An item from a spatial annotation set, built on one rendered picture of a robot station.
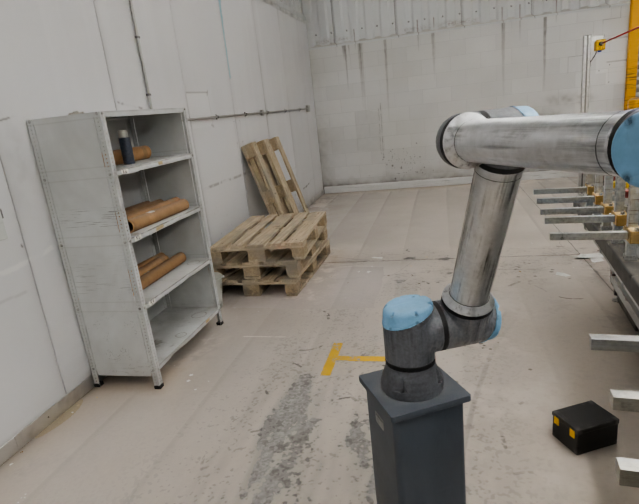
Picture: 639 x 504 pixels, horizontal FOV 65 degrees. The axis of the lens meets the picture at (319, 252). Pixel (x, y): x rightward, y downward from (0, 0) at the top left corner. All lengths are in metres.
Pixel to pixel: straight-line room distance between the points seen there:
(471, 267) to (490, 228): 0.14
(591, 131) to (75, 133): 2.48
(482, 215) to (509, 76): 7.42
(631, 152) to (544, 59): 8.07
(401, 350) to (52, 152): 2.13
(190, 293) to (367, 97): 5.67
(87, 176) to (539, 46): 7.19
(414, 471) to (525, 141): 1.07
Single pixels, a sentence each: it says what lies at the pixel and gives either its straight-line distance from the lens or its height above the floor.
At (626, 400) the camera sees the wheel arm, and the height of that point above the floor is 0.83.
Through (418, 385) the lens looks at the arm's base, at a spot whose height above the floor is 0.65.
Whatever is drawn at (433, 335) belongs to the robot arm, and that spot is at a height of 0.79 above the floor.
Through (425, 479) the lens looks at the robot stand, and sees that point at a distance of 1.67.
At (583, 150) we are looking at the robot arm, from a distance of 0.76.
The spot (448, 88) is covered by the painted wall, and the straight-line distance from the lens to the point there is 8.59.
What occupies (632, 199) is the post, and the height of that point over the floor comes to 0.96.
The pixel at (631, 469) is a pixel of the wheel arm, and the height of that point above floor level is 0.86.
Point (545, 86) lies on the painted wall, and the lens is 8.74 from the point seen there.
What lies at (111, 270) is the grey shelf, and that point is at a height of 0.73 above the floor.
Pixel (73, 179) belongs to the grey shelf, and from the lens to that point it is 2.91.
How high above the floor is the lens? 1.44
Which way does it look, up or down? 16 degrees down
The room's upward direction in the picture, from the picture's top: 6 degrees counter-clockwise
